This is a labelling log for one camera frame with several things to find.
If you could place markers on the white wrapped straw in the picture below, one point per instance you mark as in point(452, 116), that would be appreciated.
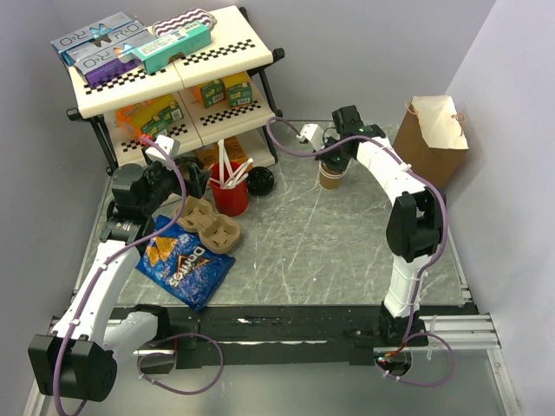
point(222, 165)
point(236, 176)

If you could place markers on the brown pulp cup carrier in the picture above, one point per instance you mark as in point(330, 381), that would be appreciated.
point(217, 232)

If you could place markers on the purple RO foil box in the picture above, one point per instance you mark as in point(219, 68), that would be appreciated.
point(107, 64)

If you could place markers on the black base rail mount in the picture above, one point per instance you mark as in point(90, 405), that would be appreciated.
point(292, 334)

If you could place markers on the red ribbed plastic cup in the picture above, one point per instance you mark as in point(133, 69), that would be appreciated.
point(231, 202)

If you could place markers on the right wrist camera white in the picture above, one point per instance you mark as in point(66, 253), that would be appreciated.
point(311, 133)

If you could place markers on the purple wavy pouch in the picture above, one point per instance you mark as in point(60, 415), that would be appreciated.
point(165, 26)

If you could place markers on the silver RO foil box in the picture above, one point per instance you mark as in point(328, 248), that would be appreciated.
point(95, 37)

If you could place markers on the blue Doritos chip bag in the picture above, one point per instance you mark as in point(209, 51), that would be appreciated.
point(178, 262)

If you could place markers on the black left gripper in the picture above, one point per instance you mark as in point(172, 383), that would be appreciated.
point(194, 185)

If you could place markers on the brown paper cups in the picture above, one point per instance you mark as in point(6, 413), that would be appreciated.
point(329, 179)

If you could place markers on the teal foil box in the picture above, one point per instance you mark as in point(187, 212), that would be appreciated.
point(161, 51)

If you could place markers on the green orange snack box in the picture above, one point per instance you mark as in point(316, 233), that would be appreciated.
point(157, 125)
point(166, 111)

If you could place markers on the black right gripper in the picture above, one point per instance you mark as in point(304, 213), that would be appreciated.
point(325, 159)

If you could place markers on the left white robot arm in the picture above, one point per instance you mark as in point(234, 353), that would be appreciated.
point(79, 357)

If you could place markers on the brown paper takeout bag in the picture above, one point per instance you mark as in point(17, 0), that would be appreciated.
point(431, 138)

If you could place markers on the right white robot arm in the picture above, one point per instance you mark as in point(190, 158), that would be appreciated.
point(415, 229)

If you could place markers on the cream checkered shelf rack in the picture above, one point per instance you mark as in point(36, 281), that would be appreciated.
point(235, 47)

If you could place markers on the black coffee cup lids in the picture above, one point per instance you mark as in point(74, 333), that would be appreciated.
point(260, 181)

